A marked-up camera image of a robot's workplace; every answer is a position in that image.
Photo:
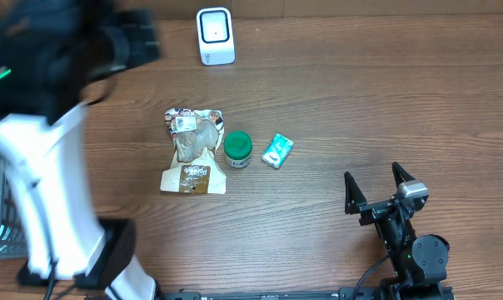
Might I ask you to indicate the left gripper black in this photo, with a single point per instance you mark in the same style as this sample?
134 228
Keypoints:
141 37

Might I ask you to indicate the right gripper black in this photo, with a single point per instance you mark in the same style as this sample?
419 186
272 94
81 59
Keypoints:
372 210

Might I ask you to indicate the teal tissue pack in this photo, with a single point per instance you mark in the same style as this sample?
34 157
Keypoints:
278 151

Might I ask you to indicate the green lid jar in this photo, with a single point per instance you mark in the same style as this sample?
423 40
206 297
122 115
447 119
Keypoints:
238 149

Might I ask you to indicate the beige brown food pouch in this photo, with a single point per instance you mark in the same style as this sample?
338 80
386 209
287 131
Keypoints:
196 136

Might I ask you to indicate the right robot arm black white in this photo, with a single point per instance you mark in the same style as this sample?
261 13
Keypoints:
419 263

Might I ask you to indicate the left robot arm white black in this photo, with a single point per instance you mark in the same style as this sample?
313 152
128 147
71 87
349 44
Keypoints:
49 52

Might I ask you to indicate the white barcode scanner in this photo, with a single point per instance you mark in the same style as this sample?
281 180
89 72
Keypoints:
215 36

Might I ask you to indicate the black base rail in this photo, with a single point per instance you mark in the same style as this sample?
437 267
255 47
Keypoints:
268 295

